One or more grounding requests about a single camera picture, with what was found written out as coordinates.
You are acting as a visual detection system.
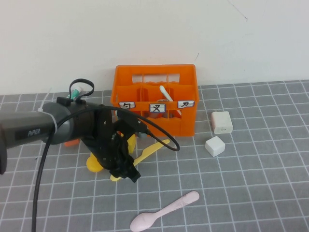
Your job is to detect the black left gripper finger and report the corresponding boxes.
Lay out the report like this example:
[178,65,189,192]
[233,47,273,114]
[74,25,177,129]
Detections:
[109,168,128,180]
[125,157,141,184]

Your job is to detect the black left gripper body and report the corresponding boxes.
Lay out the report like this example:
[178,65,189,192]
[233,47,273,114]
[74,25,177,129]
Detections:
[84,132,133,172]

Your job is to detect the yellow plastic knife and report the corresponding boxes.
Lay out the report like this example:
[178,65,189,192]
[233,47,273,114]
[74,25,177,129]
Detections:
[110,139,171,182]

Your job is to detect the pink plastic spoon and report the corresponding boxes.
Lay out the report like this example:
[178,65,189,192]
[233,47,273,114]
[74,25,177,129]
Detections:
[130,190,200,232]

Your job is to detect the white plastic knife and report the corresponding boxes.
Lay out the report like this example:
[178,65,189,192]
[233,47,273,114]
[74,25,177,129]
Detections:
[159,85,183,117]

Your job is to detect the orange plastic cutlery holder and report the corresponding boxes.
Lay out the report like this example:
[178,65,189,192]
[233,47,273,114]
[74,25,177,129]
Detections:
[110,63,200,138]

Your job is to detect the yellow rubber duck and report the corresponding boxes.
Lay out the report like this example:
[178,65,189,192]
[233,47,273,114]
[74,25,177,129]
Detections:
[86,153,107,174]

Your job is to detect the yellow foam cube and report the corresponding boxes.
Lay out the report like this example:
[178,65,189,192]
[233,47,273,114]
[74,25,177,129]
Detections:
[120,133,137,155]

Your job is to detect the white zip tie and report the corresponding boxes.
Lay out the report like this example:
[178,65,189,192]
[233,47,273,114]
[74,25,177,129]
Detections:
[38,87,59,136]

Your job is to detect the white green glue stick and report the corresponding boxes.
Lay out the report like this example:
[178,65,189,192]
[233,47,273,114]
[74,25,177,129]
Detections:
[70,87,84,100]

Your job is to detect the white foam cube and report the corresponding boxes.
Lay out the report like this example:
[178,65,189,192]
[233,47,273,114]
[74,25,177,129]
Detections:
[205,136,226,157]

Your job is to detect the white USB charger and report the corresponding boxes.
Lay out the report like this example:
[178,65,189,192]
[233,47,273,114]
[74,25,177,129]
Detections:
[210,110,234,135]

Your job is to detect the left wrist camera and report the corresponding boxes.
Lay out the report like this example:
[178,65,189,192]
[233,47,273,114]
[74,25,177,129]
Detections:
[113,110,150,140]

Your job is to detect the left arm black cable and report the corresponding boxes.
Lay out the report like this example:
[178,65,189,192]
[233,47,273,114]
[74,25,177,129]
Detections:
[30,107,181,232]

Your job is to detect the black strap loop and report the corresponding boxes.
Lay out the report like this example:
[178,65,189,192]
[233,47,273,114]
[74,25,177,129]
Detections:
[69,77,95,103]

